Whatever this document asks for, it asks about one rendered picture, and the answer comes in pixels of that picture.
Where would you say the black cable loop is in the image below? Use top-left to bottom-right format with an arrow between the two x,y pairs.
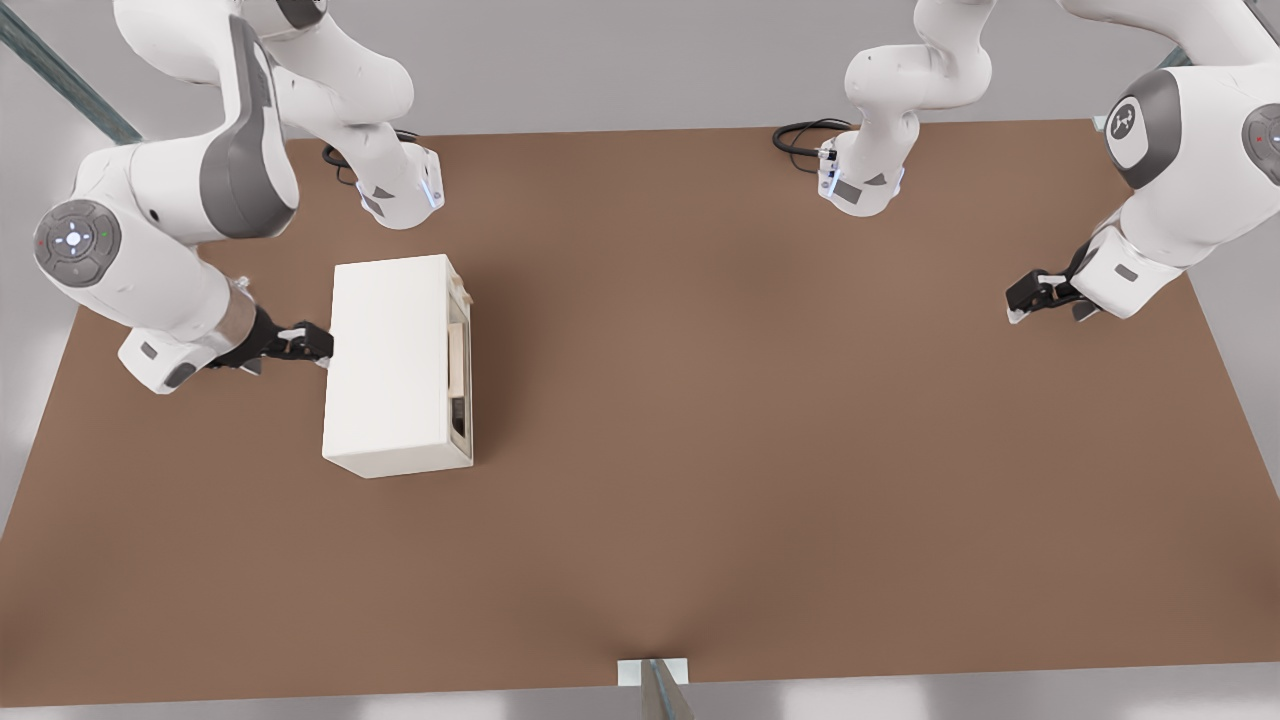
771,117 -> 857,174
321,129 -> 422,188

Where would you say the oven door with pale handle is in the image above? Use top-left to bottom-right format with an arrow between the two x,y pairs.
443,258 -> 475,469

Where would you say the white oven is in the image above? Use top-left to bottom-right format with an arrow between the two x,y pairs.
321,253 -> 475,480

